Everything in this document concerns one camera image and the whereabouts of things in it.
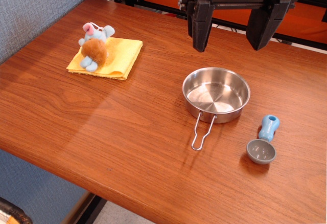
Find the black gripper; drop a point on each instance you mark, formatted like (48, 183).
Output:
(265, 18)

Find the steel pot with wire handle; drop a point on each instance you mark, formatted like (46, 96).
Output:
(215, 96)

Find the black chair edge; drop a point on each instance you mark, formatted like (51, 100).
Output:
(11, 214)

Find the yellow folded cloth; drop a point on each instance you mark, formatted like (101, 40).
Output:
(122, 56)

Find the blue and grey scoop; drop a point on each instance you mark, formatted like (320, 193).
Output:
(260, 150)

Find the blue plush elephant toy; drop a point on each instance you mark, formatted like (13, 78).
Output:
(93, 48)

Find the orange panel with black frame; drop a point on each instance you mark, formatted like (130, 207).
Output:
(263, 22)

